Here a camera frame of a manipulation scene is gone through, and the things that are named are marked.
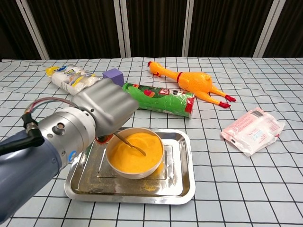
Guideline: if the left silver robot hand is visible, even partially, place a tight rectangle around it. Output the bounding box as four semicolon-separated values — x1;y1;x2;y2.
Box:
71;78;140;145

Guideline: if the metal spoon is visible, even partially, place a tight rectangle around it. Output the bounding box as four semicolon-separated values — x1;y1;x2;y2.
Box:
113;132;146;157

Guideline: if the orange-yellow powder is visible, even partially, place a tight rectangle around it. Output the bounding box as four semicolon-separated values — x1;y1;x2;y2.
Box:
109;132;163;173

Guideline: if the white bowl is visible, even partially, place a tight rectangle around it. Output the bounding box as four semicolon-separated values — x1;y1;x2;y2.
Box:
105;127;164;180

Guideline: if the rectangular steel tray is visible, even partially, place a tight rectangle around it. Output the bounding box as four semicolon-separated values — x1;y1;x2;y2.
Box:
64;127;196;205

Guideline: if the purple cube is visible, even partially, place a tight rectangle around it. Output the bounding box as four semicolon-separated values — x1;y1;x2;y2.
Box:
102;68;125;87

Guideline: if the pack of white rolls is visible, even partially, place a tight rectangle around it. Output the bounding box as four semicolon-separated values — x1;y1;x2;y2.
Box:
45;64;102;96

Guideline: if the green chips can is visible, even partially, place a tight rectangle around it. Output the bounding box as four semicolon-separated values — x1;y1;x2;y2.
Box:
122;82;196;119

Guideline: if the orange rubber chicken toy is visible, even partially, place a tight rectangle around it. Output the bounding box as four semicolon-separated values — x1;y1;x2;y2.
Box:
147;61;237;109

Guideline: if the black folding partition screen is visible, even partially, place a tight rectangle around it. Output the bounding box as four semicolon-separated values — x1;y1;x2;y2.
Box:
0;0;303;60

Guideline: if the pink white pouch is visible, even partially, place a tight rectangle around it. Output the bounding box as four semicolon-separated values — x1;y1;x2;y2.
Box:
220;106;286;157

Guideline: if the checkered tablecloth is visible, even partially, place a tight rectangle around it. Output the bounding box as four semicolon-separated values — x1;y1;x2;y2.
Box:
0;56;303;227

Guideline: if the black plug cable with wires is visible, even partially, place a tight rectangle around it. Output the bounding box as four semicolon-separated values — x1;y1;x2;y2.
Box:
0;96;80;156

